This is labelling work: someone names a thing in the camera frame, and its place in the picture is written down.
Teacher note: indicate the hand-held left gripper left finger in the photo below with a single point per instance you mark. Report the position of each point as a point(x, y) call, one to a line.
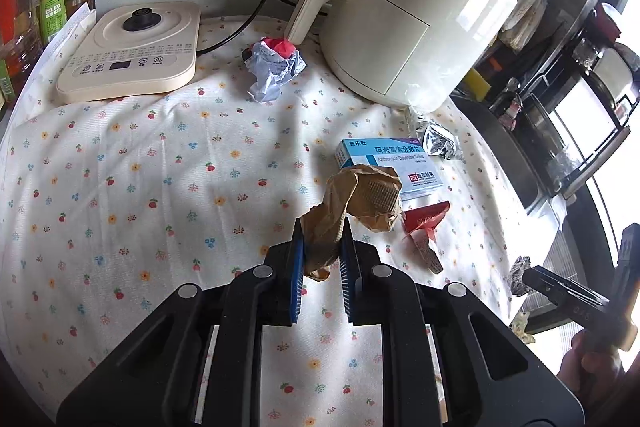
point(296, 277)

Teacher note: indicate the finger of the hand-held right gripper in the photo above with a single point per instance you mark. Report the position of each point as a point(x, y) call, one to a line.
point(560, 289)

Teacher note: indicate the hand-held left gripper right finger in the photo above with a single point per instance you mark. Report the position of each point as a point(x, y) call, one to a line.
point(347, 277)

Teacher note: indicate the small silver foil wrapper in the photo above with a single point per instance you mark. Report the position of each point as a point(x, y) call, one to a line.
point(519, 274)

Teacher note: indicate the brown paper bag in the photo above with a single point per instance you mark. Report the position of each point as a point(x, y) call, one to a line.
point(350, 192)

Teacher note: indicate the person's right hand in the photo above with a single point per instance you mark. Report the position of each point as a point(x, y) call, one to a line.
point(592, 364)

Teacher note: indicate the red paper wrapper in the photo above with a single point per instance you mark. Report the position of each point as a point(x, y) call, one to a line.
point(425, 217)

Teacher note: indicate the blue white medicine box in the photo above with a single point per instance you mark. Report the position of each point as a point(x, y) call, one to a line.
point(390, 154)

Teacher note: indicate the steel sink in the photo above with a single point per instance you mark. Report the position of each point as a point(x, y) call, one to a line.
point(510, 157)

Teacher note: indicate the black dish rack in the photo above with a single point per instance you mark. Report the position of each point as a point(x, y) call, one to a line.
point(590, 132)

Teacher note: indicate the floral white tablecloth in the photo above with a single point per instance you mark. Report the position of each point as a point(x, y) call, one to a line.
point(150, 182)

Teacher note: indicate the metal faucet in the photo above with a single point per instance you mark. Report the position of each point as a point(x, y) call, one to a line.
point(507, 104)

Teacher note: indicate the crumpled blue red wrapper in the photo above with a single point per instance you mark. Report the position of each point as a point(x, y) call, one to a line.
point(272, 72)

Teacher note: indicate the white bowl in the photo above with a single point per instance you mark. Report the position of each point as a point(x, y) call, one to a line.
point(617, 67)

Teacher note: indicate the yellow detergent bottle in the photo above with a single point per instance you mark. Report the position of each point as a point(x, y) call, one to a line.
point(477, 84)

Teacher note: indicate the white air fryer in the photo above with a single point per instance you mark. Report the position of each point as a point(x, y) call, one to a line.
point(410, 7)

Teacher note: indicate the white kettle base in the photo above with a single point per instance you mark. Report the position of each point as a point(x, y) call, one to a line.
point(125, 57)

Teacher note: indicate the hanging plastic bags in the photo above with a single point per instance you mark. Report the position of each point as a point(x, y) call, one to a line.
point(525, 7)

